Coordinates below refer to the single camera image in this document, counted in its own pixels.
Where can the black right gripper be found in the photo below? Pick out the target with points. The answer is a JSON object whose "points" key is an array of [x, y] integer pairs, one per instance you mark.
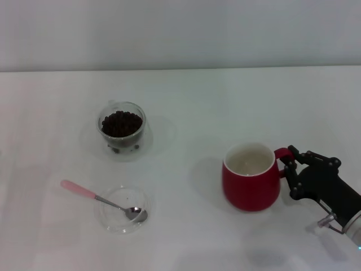
{"points": [[324, 186]]}

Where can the red ceramic mug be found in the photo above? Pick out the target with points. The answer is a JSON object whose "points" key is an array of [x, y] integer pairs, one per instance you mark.
{"points": [[248, 192]]}

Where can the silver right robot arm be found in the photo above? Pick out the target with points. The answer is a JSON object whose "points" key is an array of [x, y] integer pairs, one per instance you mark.
{"points": [[356, 229]]}

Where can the clear glass cup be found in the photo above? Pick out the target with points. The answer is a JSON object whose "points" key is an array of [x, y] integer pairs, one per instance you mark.
{"points": [[123, 141]]}

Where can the pile of coffee beans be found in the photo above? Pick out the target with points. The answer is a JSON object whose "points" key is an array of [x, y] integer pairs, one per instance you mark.
{"points": [[121, 124]]}

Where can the clear glass saucer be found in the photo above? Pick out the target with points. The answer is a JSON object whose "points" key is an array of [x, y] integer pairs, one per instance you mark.
{"points": [[147, 146]]}

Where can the small clear glass dish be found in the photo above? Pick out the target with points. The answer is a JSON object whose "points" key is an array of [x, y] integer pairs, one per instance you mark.
{"points": [[112, 223]]}

